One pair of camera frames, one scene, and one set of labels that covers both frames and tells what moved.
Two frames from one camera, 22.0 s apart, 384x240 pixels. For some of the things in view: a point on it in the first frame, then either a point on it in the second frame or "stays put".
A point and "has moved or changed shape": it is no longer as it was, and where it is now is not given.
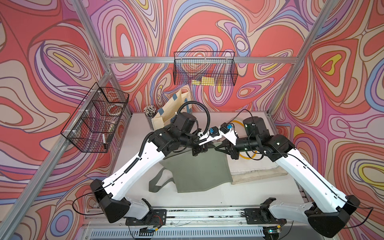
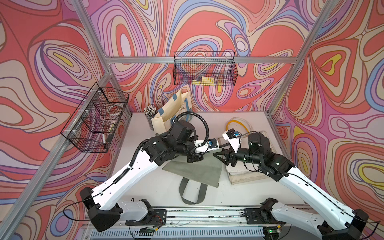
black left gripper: x=202 y=148 → x=195 y=158
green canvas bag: x=191 y=173 has moved or changed shape
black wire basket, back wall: x=211 y=68 stays put
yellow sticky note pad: x=207 y=81 stays put
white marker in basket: x=104 y=141 stays put
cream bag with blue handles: x=180 y=103 stays put
